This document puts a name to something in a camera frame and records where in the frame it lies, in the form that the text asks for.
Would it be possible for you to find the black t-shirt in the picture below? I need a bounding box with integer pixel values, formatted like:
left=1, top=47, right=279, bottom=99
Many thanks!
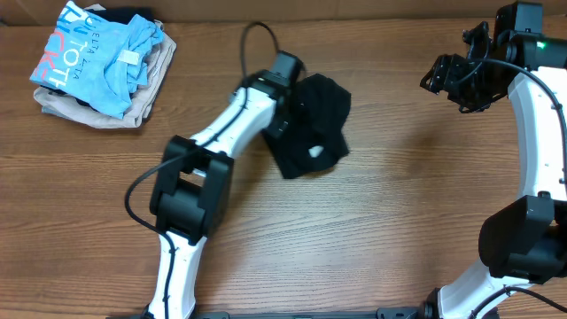
left=262, top=74, right=352, bottom=179

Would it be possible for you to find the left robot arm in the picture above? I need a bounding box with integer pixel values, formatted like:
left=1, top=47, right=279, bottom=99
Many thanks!
left=142, top=51, right=303, bottom=318

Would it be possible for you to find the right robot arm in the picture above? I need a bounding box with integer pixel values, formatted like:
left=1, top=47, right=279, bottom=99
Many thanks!
left=416, top=1, right=566, bottom=318

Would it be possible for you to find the light blue printed t-shirt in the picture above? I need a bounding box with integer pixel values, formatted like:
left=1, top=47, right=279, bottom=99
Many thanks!
left=30, top=1, right=165, bottom=119

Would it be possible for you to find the beige folded garment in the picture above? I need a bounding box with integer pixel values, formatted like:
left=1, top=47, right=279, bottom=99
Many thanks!
left=33, top=4, right=177, bottom=130

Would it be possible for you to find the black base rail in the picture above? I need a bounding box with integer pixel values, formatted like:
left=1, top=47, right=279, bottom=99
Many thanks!
left=105, top=306, right=501, bottom=319

